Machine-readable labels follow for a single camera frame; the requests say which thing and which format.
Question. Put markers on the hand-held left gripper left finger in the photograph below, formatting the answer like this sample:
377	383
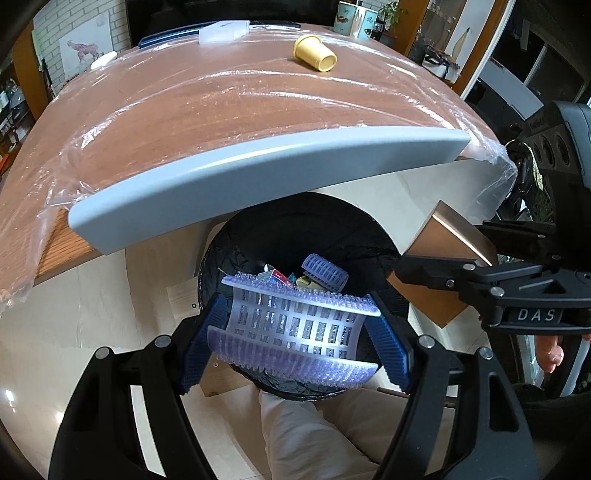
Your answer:
207	344

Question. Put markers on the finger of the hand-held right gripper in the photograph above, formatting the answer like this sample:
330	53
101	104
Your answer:
434	273
526	237

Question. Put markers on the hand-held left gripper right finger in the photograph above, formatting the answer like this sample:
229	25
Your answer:
390	344

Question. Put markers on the brown cardboard box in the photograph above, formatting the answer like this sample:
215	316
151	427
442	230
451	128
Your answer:
448	249

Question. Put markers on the round purple hair roller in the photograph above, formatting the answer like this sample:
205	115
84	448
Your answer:
325	274

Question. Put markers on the white medicine box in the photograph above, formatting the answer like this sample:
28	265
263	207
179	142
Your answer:
277	276

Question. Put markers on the black trash bin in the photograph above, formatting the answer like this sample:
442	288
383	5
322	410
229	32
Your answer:
286	230

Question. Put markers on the person's right hand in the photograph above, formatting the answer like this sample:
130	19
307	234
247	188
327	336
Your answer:
549	353

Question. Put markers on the beige crumpled wrapper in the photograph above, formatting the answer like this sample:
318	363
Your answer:
308	283

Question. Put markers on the person's white trouser leg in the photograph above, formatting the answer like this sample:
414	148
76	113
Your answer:
314	438

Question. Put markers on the clear plastic table cover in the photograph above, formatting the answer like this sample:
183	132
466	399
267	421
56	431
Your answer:
207	106

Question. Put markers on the yellow plastic cup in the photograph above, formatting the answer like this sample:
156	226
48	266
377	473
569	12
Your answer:
315	53

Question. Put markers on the small green houseplant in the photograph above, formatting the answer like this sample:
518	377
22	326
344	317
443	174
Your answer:
390	14

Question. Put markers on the white and teal mug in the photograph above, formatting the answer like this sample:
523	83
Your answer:
355	18

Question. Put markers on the small white case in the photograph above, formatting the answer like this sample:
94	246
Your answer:
104	60

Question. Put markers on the white translucent container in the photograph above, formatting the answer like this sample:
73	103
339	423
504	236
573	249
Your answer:
221	32

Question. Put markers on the black television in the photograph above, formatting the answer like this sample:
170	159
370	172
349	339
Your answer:
207	14

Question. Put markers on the tall framed wall picture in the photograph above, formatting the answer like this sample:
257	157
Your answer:
464	37

